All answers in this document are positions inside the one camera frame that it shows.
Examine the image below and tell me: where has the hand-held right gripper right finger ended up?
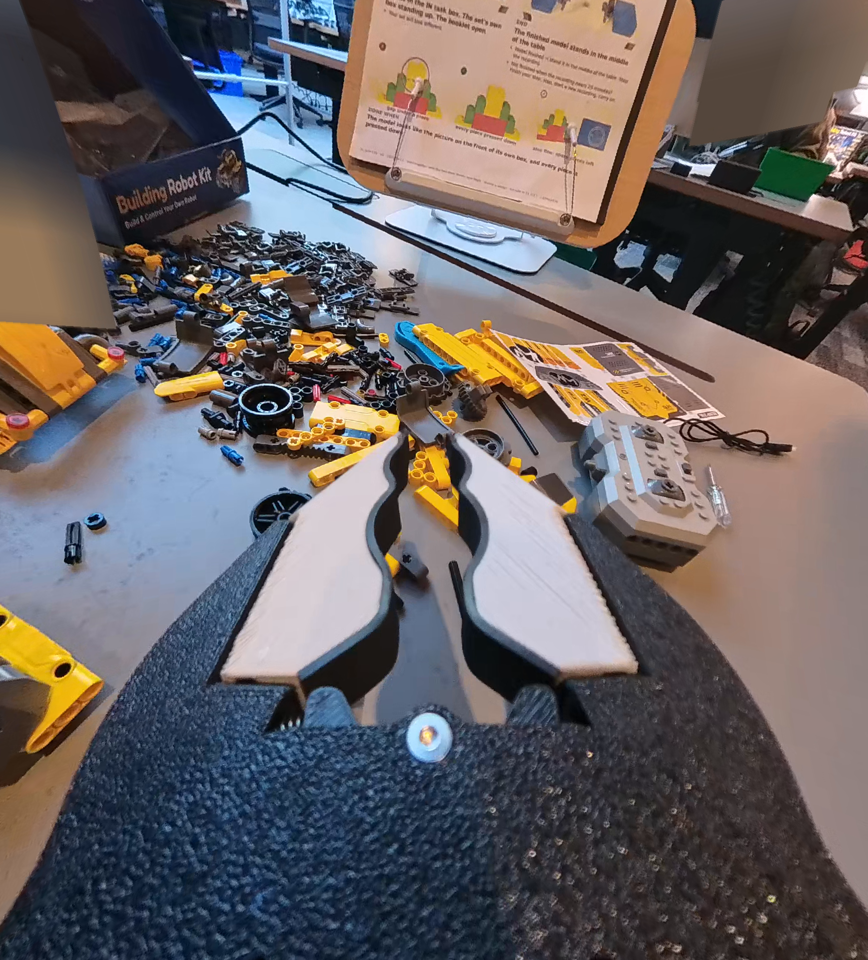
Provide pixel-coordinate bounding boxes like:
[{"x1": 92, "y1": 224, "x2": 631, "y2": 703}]
[{"x1": 447, "y1": 432, "x2": 639, "y2": 702}]

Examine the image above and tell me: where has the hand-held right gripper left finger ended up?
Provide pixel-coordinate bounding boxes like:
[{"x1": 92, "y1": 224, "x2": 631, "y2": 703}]
[{"x1": 220, "y1": 432, "x2": 411, "y2": 702}]

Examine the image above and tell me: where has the pile of grey bricks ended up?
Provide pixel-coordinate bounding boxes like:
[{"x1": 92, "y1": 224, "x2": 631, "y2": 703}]
[{"x1": 100, "y1": 221, "x2": 480, "y2": 466}]

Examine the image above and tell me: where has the yellow frame brick with pins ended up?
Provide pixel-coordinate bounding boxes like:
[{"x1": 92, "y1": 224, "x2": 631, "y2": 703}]
[{"x1": 0, "y1": 598, "x2": 105, "y2": 755}]

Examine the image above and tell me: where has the yellow black brick vehicle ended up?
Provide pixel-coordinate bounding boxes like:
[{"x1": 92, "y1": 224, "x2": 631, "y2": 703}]
[{"x1": 0, "y1": 318, "x2": 129, "y2": 456}]

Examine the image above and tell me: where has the grey desk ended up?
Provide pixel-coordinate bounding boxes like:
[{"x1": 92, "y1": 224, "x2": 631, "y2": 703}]
[{"x1": 0, "y1": 142, "x2": 868, "y2": 960}]

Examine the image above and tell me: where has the black toy wheel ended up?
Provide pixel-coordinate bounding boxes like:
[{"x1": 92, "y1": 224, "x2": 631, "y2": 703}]
[{"x1": 250, "y1": 487, "x2": 313, "y2": 540}]

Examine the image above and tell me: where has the long flat yellow beam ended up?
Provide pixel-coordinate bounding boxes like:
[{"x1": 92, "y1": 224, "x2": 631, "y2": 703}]
[{"x1": 308, "y1": 450, "x2": 375, "y2": 489}]

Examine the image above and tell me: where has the grey remote controller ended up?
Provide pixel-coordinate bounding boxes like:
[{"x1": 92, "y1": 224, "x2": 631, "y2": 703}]
[{"x1": 572, "y1": 411, "x2": 720, "y2": 564}]

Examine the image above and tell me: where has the long yellow holed liftarm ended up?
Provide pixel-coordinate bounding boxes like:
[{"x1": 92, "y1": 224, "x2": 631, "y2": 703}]
[{"x1": 276, "y1": 429, "x2": 375, "y2": 451}]

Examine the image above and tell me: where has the thin black rod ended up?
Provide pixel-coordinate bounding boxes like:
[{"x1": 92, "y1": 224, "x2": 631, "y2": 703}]
[{"x1": 495, "y1": 393, "x2": 540, "y2": 456}]

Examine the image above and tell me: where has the yellow and black panel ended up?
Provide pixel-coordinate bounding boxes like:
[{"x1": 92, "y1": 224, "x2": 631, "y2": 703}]
[{"x1": 308, "y1": 399, "x2": 401, "y2": 444}]

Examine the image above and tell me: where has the black toothed wheel hub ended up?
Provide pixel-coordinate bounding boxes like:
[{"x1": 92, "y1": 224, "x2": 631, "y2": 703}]
[{"x1": 237, "y1": 382, "x2": 301, "y2": 438}]

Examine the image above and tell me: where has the yellow grey sticker sheet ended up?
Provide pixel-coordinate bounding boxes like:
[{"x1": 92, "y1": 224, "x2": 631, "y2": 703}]
[{"x1": 490, "y1": 330, "x2": 727, "y2": 427}]

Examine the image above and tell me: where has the stack of yellow holed panels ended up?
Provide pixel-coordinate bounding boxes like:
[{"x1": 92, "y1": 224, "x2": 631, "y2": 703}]
[{"x1": 411, "y1": 321, "x2": 543, "y2": 399}]

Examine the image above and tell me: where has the yellow curved panel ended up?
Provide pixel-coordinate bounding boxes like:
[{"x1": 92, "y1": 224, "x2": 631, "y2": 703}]
[{"x1": 152, "y1": 371, "x2": 225, "y2": 402}]

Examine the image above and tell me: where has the blue brick separator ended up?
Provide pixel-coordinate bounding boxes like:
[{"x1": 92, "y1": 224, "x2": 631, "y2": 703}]
[{"x1": 394, "y1": 321, "x2": 453, "y2": 374}]

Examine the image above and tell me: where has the pile of grey track links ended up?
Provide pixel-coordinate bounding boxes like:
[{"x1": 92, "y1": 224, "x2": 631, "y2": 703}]
[{"x1": 201, "y1": 221, "x2": 420, "y2": 331}]

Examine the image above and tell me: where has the dark blue cardboard box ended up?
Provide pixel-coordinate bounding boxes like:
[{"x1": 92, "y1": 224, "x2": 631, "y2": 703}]
[{"x1": 21, "y1": 0, "x2": 249, "y2": 249}]

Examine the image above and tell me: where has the background grey table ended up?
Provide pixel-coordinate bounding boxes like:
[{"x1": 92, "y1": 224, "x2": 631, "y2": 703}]
[{"x1": 647, "y1": 161, "x2": 855, "y2": 354}]

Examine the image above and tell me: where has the small black box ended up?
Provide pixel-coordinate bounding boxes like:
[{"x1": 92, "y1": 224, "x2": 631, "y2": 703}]
[{"x1": 707, "y1": 159, "x2": 763, "y2": 192}]

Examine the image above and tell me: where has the small green box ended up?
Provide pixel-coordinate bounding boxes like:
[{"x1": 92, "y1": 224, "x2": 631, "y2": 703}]
[{"x1": 752, "y1": 147, "x2": 836, "y2": 202}]

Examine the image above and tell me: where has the background office chair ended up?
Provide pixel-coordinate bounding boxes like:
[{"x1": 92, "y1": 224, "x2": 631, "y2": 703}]
[{"x1": 254, "y1": 45, "x2": 322, "y2": 129}]

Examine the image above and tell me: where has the thin black cable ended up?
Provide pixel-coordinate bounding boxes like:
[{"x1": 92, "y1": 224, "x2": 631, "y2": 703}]
[{"x1": 680, "y1": 418, "x2": 796, "y2": 456}]

